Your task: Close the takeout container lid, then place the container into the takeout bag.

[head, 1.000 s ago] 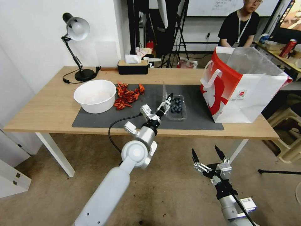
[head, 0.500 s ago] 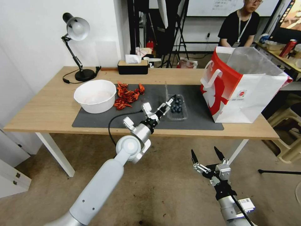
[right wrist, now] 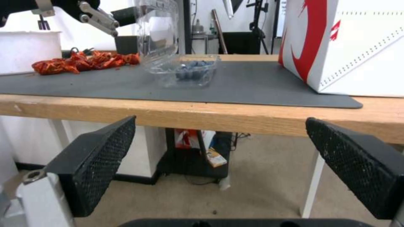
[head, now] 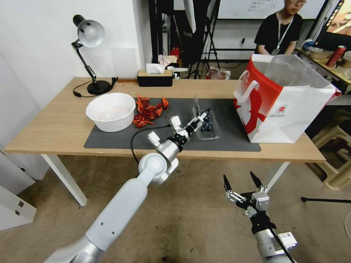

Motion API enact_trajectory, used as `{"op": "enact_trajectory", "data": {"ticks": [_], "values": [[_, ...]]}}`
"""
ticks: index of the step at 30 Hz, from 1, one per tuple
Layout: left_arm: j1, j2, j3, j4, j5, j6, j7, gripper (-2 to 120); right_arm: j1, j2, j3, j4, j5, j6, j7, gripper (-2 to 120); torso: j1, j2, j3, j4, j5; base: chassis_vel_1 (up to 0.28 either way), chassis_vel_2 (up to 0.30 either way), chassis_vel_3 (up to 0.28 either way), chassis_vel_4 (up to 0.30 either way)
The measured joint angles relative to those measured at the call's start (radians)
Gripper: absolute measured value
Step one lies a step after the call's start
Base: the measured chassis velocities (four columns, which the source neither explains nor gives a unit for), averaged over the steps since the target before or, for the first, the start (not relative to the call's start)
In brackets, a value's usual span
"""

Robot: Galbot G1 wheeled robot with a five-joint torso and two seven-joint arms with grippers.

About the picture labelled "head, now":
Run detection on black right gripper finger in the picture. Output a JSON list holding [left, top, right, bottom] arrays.
[[223, 175, 247, 206], [249, 171, 269, 194]]

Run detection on clear plastic takeout container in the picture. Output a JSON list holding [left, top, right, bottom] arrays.
[[192, 95, 222, 142]]

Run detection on red and white plastic bag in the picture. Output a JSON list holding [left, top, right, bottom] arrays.
[[206, 67, 231, 80]]

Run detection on black tissue box wooden lid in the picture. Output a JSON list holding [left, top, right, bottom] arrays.
[[137, 69, 174, 87]]

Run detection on red and white takeout bag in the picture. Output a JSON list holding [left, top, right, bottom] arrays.
[[233, 53, 342, 144]]

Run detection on blueberries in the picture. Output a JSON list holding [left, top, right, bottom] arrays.
[[200, 114, 215, 132]]

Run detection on dark grey table mat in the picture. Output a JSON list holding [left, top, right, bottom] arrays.
[[83, 98, 262, 152]]

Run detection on red food scraps pile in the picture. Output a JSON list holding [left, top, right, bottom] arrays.
[[132, 95, 170, 129]]

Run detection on cardboard box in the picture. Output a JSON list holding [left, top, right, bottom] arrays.
[[158, 54, 179, 66]]

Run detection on white tissue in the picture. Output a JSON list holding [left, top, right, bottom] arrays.
[[146, 63, 166, 75]]

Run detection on black stand leg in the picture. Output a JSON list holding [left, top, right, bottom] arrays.
[[301, 196, 351, 205]]

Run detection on black tripod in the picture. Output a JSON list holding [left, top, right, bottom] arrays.
[[186, 0, 223, 80]]

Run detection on white paper bowl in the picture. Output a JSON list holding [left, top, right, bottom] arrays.
[[86, 92, 137, 133]]

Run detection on beige plastic stool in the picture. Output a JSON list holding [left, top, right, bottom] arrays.
[[312, 108, 351, 191]]

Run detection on black metal rack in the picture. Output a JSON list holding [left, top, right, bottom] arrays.
[[148, 0, 171, 65]]

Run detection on white light reflector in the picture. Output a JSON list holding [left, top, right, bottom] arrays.
[[183, 0, 197, 34]]

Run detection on whiteboard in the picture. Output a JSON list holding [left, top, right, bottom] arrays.
[[216, 0, 327, 20]]

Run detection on person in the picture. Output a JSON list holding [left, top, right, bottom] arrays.
[[254, 0, 304, 57]]

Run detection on wooden table white legs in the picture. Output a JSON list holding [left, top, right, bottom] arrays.
[[3, 76, 327, 206]]

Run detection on wooden side desk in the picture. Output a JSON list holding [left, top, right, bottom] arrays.
[[296, 48, 351, 89]]

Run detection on black desk lamp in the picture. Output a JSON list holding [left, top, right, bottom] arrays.
[[71, 14, 112, 96]]

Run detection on red drink can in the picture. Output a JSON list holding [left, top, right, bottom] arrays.
[[325, 45, 347, 68]]

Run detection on dark monitor screen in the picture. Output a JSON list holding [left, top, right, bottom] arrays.
[[315, 0, 351, 52]]

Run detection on white cabinet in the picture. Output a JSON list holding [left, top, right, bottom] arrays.
[[0, 149, 38, 231]]

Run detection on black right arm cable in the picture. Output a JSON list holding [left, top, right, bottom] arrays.
[[262, 213, 295, 263]]

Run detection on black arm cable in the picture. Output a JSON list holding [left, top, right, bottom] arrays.
[[130, 123, 173, 165], [262, 213, 295, 263]]

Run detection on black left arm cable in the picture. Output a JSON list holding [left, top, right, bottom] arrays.
[[130, 123, 173, 165]]

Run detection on black lamp cord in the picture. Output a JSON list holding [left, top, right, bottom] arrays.
[[72, 76, 119, 98]]

